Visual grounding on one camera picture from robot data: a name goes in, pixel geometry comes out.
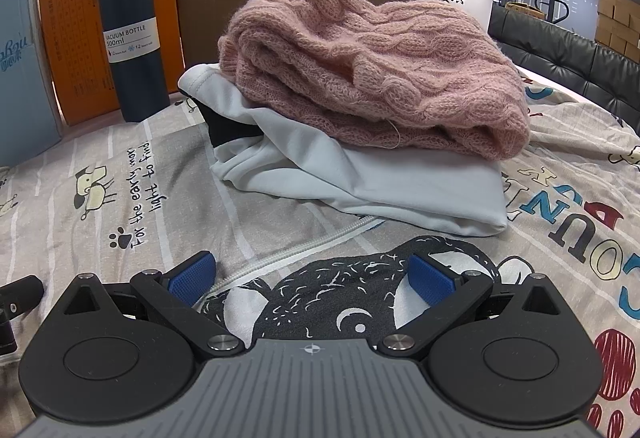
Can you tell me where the stack of cardboard boxes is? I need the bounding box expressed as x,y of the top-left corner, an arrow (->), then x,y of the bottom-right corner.
595,0 -> 640,63

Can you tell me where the dark blue vacuum bottle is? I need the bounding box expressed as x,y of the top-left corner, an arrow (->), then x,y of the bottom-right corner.
77,0 -> 172,123

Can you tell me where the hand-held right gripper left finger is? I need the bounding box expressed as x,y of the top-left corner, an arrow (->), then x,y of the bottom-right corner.
62,251 -> 247,361

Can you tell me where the pink knit sweater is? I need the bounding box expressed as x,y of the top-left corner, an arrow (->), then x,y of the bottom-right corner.
218,0 -> 531,163

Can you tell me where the white garment with black trim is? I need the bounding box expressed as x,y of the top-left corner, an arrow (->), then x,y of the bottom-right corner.
178,64 -> 508,237

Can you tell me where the black leather headboard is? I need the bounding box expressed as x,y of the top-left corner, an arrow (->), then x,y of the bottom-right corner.
487,2 -> 640,136

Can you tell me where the printed cartoon blanket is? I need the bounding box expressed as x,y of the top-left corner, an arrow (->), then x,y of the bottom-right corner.
0,62 -> 640,438

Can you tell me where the pallet jack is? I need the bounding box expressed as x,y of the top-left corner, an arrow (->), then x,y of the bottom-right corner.
532,0 -> 569,26

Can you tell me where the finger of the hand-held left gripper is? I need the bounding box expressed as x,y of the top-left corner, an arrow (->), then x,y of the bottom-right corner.
0,275 -> 44,315
0,308 -> 20,355

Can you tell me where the light blue box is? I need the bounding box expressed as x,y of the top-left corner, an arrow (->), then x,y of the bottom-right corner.
0,0 -> 63,167

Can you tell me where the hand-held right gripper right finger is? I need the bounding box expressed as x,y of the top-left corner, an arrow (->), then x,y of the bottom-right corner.
376,253 -> 563,361

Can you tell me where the orange box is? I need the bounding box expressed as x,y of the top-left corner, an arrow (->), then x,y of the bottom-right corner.
36,0 -> 183,127

